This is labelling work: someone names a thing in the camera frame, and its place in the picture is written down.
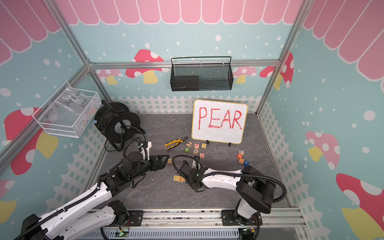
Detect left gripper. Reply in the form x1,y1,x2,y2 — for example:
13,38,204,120
130,155,170,182

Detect black wire mesh basket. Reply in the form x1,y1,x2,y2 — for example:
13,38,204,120
171,56,234,91

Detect black cable reel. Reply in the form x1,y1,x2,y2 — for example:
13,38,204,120
94,100,146,152

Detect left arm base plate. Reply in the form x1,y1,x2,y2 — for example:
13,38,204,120
119,210,144,227

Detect black box in basket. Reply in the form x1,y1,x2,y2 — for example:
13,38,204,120
171,76,200,92

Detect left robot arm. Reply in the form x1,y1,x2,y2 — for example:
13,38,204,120
16,137,170,240

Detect yellow black pliers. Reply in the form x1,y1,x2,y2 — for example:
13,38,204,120
164,137,189,151

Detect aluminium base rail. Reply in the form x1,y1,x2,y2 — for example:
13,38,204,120
123,208,306,229

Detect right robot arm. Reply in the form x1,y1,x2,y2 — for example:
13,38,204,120
172,155,287,226

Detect clear plastic wall bin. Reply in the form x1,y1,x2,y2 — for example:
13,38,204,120
32,82,101,138

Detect whiteboard with PEAR writing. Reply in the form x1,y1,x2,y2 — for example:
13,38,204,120
191,100,248,145

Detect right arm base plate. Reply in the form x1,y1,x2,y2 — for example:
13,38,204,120
221,209,263,226

